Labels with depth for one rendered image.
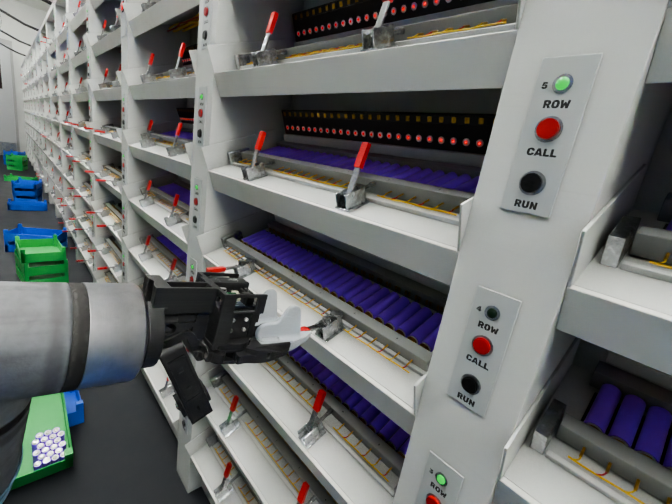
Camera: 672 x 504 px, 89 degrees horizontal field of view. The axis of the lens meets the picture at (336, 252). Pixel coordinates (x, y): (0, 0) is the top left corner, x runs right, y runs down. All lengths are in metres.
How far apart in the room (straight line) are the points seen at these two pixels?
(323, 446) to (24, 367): 0.45
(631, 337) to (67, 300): 0.43
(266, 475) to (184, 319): 0.54
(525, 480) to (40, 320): 0.43
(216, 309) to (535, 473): 0.35
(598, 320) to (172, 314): 0.37
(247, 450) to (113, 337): 0.61
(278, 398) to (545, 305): 0.52
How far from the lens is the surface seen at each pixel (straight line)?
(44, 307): 0.33
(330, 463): 0.63
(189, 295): 0.36
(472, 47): 0.39
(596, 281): 0.35
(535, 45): 0.36
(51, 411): 1.52
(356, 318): 0.52
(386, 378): 0.47
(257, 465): 0.87
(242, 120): 0.85
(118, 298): 0.35
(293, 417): 0.68
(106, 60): 2.21
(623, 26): 0.35
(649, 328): 0.33
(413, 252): 0.39
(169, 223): 1.10
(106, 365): 0.34
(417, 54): 0.43
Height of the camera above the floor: 0.99
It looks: 15 degrees down
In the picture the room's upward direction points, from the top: 10 degrees clockwise
